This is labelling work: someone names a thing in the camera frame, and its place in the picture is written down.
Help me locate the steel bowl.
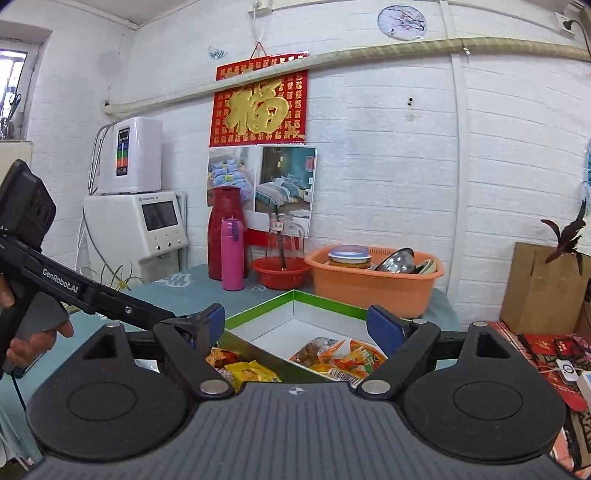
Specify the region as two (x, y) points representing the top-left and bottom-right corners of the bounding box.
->
(373, 248), (415, 273)

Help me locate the white wall conduit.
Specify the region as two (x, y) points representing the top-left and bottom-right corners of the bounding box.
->
(441, 0), (464, 282)

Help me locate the bedding photo poster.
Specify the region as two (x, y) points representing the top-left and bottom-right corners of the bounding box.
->
(206, 145), (318, 239)

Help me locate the orange brown snack packet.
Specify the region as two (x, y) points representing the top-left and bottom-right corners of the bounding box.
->
(289, 337), (345, 368)

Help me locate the black cable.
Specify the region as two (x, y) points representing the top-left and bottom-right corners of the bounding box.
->
(9, 368), (29, 416)

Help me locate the brown cardboard box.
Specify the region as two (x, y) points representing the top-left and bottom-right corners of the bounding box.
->
(501, 241), (591, 336)

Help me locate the white wall water purifier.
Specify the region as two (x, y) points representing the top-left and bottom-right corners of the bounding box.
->
(89, 116), (164, 195)

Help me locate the red plastic basin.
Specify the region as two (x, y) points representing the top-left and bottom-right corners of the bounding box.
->
(250, 257), (313, 291)

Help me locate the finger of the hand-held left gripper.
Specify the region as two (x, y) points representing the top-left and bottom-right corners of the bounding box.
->
(93, 278), (211, 334)

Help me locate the person's left hand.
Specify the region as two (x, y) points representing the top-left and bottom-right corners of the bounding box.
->
(0, 274), (75, 370)

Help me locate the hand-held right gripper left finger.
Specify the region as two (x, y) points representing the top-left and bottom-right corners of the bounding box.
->
(82, 304), (235, 400)

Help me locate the green rimmed cardboard box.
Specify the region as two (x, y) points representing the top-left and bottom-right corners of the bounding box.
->
(217, 289), (462, 384)

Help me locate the spider plant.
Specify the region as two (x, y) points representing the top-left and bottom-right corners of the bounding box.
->
(87, 262), (145, 292)

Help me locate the red gold wall calendar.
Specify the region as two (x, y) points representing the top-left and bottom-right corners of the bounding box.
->
(209, 41), (310, 149)

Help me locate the purple leaf plant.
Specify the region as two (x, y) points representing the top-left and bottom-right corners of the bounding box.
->
(540, 198), (588, 278)

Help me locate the white appliance with screen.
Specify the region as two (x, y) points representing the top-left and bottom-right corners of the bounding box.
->
(82, 189), (188, 282)

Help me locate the dark stirrer stick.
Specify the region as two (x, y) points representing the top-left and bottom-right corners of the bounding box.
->
(275, 214), (287, 271)

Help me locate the window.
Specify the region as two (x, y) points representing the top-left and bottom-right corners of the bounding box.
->
(0, 28), (52, 140)

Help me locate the yellow snack packet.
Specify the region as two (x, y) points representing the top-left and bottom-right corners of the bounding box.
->
(225, 361), (283, 384)

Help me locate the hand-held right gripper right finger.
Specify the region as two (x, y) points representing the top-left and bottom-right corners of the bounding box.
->
(355, 304), (509, 400)

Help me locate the glass pitcher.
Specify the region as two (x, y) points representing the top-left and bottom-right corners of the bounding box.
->
(265, 213), (307, 273)

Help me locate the orange plastic basin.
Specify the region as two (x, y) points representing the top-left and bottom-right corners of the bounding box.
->
(305, 246), (445, 319)

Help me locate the blue lidded food container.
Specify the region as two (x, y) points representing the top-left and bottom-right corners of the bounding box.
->
(327, 246), (373, 270)

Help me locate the wall socket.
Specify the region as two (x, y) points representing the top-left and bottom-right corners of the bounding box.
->
(553, 11), (579, 34)

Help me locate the pink bottle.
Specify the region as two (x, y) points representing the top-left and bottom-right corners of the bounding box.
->
(220, 219), (246, 292)

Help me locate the insulated wall pipe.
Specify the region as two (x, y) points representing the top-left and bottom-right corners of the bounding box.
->
(103, 38), (591, 116)

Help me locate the red thermos flask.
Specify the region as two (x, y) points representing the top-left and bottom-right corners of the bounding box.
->
(207, 186), (248, 281)

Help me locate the orange red snack packet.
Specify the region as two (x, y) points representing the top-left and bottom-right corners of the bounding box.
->
(329, 340), (388, 385)

